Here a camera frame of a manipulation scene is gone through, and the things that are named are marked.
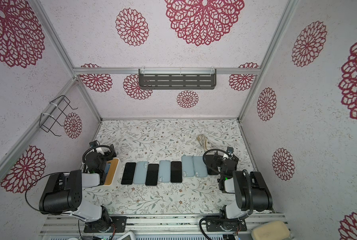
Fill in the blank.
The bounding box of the black phone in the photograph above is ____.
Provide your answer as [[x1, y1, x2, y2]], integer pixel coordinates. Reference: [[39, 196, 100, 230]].
[[170, 161, 182, 183], [206, 163, 219, 176]]

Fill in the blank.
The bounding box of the pale green phone case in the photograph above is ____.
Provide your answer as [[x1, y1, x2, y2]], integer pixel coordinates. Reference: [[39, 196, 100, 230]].
[[181, 156, 195, 178], [133, 161, 149, 185], [193, 156, 208, 178], [158, 160, 171, 183]]

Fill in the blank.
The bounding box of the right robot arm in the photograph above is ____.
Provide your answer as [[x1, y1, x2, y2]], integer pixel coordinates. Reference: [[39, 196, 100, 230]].
[[205, 151, 273, 220]]

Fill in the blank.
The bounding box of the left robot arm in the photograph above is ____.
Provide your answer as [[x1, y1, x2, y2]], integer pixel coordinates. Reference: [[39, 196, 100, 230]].
[[39, 145, 126, 234]]

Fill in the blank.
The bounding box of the white wooden-top tissue box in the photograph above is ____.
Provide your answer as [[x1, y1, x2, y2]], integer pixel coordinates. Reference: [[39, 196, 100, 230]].
[[103, 158, 122, 188]]

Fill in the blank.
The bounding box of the crumpled clear plastic bag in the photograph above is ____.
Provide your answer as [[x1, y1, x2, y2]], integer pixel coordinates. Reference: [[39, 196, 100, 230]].
[[196, 134, 216, 153]]

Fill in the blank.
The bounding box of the beige sponge pad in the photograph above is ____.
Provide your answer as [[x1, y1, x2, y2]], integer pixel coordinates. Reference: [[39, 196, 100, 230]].
[[251, 221, 290, 240]]

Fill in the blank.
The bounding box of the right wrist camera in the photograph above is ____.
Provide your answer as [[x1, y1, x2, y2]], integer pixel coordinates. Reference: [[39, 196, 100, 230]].
[[224, 147, 234, 159]]

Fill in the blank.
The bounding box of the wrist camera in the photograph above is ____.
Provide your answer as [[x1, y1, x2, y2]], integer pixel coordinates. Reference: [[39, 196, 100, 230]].
[[89, 140, 105, 153], [224, 147, 234, 159]]

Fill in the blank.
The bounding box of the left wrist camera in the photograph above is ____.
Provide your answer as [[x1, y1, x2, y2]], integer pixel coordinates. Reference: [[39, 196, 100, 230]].
[[89, 140, 105, 153]]

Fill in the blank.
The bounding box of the black wire wall rack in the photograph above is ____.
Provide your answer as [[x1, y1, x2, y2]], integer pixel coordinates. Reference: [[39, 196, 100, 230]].
[[38, 95, 78, 137]]

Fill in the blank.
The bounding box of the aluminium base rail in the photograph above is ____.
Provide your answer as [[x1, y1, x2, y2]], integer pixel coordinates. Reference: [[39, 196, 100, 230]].
[[39, 213, 289, 239]]

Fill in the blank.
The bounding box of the grey metal wall shelf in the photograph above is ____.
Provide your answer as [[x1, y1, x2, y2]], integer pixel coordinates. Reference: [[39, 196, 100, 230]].
[[138, 68, 217, 90]]

